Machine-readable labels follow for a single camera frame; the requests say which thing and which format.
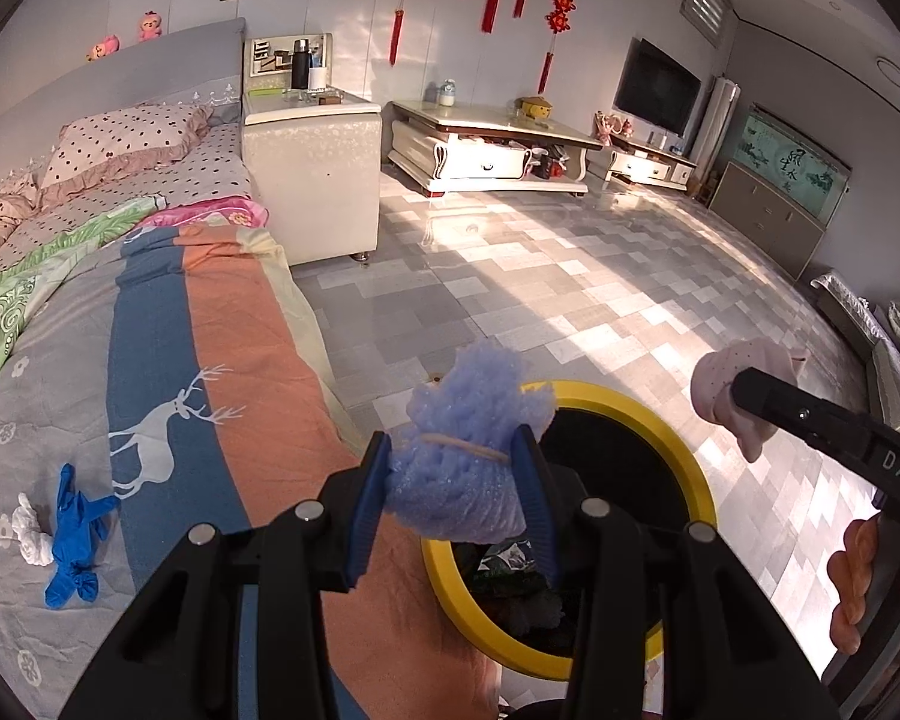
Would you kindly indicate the pink dotted pillow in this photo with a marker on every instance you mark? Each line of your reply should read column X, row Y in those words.
column 120, row 135

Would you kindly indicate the grey bed headboard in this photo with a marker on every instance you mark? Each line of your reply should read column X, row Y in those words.
column 120, row 67

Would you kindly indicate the grey bench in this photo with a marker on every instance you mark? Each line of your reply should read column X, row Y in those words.
column 855, row 315

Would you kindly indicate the purple foam net bundle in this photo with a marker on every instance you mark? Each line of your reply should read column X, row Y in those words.
column 457, row 487

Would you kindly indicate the white nightstand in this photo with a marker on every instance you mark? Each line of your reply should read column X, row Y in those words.
column 307, row 165

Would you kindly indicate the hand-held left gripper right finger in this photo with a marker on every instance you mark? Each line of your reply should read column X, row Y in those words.
column 532, row 495

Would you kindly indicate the wall television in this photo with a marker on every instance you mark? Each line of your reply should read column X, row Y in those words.
column 656, row 86

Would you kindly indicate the bright pink flowered blanket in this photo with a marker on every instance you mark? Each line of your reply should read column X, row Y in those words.
column 217, row 211

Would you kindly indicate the wall vent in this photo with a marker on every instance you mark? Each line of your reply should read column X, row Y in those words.
column 706, row 7

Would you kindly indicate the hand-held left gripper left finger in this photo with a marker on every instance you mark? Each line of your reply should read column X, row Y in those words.
column 367, row 495

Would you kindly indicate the green snack bag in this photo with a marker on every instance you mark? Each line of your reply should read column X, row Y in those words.
column 506, row 562

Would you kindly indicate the pink dotted bed sheet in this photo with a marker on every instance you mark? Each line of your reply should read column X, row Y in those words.
column 210, row 172

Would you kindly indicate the small white bottle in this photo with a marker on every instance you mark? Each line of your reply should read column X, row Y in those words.
column 448, row 94

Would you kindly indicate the white cup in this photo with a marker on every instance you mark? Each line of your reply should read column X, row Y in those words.
column 318, row 79

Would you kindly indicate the white coffee table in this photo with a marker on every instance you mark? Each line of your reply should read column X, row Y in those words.
column 480, row 120

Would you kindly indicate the yellow rimmed trash bin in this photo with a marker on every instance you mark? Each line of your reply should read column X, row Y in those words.
column 675, row 457

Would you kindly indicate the black thermos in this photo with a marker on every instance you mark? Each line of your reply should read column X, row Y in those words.
column 301, row 64

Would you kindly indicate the white television stand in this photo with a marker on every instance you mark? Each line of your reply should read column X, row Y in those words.
column 649, row 163

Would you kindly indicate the white standing air conditioner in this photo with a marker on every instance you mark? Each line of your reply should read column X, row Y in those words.
column 718, row 124

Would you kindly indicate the blue rubber glove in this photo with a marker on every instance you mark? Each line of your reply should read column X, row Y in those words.
column 71, row 540

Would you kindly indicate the person's right hand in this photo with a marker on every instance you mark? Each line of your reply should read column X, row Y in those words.
column 851, row 577

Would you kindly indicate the bed with patterned quilt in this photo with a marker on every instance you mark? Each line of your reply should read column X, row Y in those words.
column 232, row 345

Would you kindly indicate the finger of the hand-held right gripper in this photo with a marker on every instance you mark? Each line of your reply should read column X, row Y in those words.
column 802, row 412

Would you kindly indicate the green floral quilt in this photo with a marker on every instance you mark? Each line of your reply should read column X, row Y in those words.
column 15, row 300

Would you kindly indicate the fish tank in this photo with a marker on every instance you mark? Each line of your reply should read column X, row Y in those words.
column 791, row 161

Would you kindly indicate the grey cabinet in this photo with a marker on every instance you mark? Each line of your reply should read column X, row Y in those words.
column 765, row 217

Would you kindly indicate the pink plush toy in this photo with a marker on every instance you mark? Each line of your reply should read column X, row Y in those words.
column 103, row 49
column 150, row 26

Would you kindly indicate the pink cloth bundle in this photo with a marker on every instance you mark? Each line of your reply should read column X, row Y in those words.
column 720, row 382

